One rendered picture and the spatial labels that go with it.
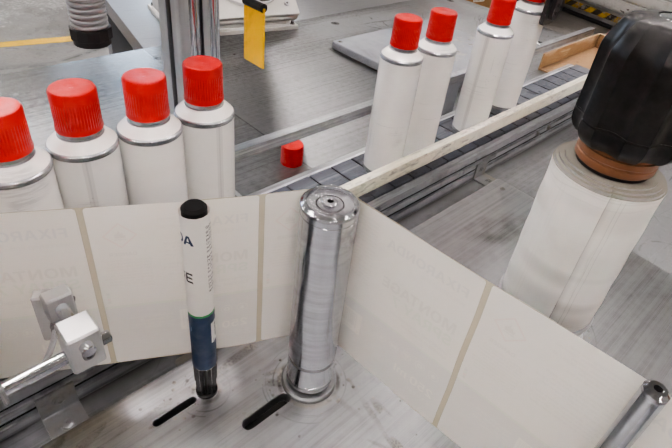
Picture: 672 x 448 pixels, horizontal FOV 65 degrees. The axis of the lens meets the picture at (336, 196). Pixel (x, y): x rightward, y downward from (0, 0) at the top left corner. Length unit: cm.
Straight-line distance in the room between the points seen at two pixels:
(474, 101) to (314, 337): 52
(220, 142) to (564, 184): 28
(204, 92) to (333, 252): 19
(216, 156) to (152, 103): 8
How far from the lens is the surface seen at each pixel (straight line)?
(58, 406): 53
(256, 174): 77
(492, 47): 79
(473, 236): 64
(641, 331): 62
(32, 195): 42
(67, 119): 42
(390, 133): 67
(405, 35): 63
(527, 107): 91
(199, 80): 45
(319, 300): 36
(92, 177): 44
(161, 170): 45
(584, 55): 152
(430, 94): 69
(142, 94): 43
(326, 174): 69
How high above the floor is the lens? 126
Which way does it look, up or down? 36 degrees down
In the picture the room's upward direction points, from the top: 7 degrees clockwise
